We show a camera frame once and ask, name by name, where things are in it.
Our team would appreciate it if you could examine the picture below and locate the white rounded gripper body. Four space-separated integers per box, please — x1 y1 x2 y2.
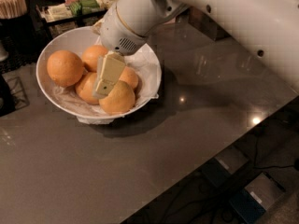
99 0 182 55

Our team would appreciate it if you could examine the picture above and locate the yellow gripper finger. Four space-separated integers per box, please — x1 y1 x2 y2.
92 19 104 35
93 51 125 99

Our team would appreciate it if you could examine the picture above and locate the orange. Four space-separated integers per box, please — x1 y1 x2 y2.
47 50 84 87
82 45 108 72
99 80 135 115
120 67 139 90
75 72 98 105

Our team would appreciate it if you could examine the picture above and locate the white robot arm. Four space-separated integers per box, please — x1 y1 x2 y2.
93 0 299 91

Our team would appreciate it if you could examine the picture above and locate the white paper bowl liner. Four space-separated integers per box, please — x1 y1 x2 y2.
51 26 163 125

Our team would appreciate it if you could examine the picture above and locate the white bowl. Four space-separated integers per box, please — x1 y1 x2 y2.
36 25 163 125

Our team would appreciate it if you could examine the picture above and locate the black tray of tea packets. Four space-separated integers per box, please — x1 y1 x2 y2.
36 0 116 24

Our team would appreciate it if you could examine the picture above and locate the wooden box stand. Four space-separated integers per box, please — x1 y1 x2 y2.
188 7 230 41

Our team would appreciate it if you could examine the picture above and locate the cup of wooden stir sticks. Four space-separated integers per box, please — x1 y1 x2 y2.
0 0 27 20

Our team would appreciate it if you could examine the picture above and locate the grey box under table upper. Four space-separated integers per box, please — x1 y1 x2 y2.
201 147 249 188

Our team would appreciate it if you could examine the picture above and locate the grey box under table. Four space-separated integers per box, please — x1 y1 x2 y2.
201 147 249 188
229 172 285 224

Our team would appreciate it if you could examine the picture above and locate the grey box under table lower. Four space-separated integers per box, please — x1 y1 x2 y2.
229 172 285 224

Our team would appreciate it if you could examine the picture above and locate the black wire rack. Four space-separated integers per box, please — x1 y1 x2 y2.
0 75 30 117

